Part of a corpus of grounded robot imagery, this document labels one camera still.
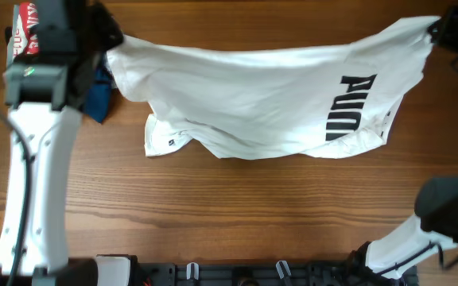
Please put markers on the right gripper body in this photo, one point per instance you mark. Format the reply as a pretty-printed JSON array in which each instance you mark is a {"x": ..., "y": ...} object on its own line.
[{"x": 453, "y": 32}]

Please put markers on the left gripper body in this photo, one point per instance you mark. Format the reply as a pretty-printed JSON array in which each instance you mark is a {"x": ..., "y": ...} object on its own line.
[{"x": 109, "y": 35}]

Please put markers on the white t-shirt black print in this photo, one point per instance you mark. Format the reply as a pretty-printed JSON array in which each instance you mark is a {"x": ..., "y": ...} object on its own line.
[{"x": 325, "y": 101}]

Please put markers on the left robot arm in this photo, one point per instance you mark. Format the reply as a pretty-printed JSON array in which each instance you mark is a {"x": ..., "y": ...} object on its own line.
[{"x": 45, "y": 94}]

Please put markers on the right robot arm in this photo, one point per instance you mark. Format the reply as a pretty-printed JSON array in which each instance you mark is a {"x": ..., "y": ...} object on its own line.
[{"x": 433, "y": 227}]

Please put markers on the navy blue garment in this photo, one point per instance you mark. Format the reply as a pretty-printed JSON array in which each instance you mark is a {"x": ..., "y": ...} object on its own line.
[{"x": 98, "y": 99}]

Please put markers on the red printed t-shirt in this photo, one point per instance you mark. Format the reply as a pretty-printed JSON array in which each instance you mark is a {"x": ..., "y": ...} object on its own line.
[{"x": 25, "y": 40}]

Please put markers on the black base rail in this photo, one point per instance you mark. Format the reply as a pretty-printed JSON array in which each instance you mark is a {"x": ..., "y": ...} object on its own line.
[{"x": 282, "y": 273}]

